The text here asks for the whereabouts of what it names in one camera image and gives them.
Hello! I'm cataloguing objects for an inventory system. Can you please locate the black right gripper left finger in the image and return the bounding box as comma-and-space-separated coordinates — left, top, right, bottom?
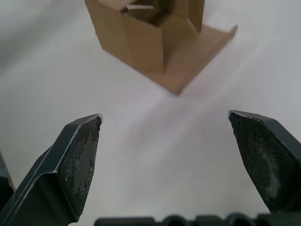
0, 113, 103, 226

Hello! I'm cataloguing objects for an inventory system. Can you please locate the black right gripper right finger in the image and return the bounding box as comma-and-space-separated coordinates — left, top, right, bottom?
227, 110, 301, 215

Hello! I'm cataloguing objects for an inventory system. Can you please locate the small brown cardboard box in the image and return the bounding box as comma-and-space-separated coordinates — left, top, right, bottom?
85, 0, 238, 96

